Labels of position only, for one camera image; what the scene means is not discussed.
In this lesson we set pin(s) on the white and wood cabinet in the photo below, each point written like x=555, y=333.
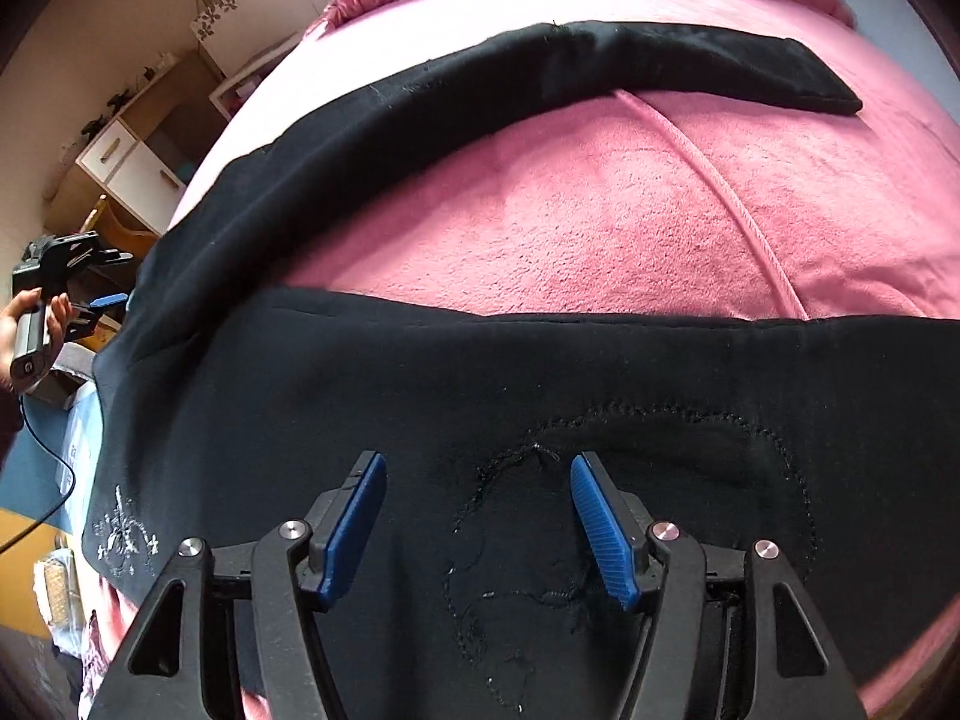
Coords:
x=145, y=156

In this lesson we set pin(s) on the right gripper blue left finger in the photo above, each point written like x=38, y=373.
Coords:
x=341, y=522

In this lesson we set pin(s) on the blue and yellow chair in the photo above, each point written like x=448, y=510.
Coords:
x=30, y=487

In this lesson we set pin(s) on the person's left hand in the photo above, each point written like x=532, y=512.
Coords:
x=33, y=332

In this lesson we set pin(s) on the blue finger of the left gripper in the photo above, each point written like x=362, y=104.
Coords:
x=89, y=313

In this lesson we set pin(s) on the pink bed with sheet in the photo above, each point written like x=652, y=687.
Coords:
x=600, y=210

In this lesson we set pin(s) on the black pants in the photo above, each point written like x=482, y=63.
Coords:
x=480, y=404

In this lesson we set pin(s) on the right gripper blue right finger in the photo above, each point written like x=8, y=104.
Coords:
x=616, y=538

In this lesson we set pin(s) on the wooden side table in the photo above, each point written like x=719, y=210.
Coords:
x=103, y=220

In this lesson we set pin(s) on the white bedside table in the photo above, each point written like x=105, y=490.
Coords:
x=230, y=95

